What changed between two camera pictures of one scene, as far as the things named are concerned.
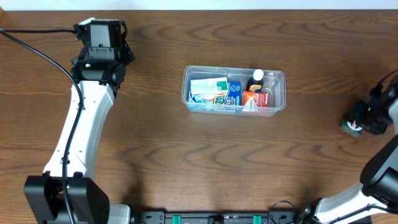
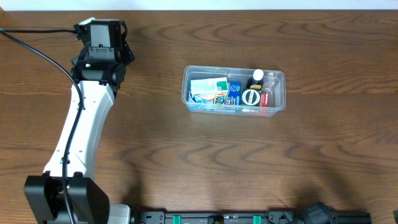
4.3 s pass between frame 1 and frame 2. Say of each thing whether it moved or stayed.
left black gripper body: stayed
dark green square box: moved
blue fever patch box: stayed
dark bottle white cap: stayed
